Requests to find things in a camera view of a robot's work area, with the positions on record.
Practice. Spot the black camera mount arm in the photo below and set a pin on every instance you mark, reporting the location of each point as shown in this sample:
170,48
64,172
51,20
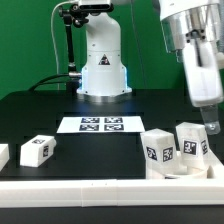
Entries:
70,40

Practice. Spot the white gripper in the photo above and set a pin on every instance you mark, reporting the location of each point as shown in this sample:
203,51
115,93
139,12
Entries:
203,81

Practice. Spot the white left fence bar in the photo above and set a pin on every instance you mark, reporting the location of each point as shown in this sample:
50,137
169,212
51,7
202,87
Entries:
4,155

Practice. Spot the paper sheet with markers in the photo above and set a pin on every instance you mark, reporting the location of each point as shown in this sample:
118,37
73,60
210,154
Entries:
108,124

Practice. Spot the white front fence bar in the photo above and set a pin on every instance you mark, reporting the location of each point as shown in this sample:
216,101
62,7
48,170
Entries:
91,193

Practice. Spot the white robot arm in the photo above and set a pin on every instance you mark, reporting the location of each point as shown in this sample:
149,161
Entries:
191,29

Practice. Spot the white round stool seat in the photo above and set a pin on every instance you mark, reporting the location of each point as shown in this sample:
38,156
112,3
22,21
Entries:
183,172

